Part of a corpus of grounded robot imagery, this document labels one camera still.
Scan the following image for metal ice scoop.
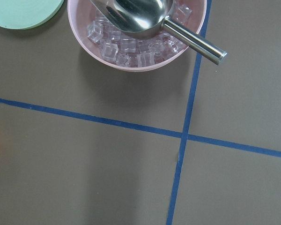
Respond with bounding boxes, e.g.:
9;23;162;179
92;0;228;65

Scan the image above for pink bowl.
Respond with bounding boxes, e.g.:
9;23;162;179
67;0;211;72

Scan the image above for clear plastic ice cubes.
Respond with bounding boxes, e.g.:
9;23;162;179
87;10;187;68

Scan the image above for mint green plate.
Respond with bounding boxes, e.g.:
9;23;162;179
0;0;64;30

